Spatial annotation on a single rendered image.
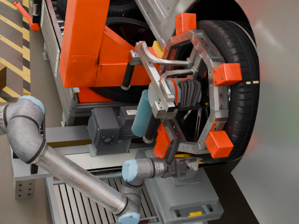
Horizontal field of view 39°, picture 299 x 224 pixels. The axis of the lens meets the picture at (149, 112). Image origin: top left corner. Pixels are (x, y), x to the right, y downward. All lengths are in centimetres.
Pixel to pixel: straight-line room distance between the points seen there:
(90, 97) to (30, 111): 104
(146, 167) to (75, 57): 70
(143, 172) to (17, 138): 56
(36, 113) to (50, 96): 136
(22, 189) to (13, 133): 83
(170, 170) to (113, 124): 55
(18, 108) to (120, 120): 85
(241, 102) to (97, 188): 66
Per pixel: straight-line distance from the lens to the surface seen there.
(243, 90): 171
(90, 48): 217
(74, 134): 261
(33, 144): 159
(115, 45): 222
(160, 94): 170
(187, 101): 167
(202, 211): 244
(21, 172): 200
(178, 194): 235
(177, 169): 190
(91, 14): 206
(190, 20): 196
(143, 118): 210
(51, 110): 293
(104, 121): 233
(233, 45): 177
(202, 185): 244
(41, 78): 317
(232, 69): 166
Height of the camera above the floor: 202
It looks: 41 degrees down
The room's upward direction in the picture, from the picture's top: 18 degrees clockwise
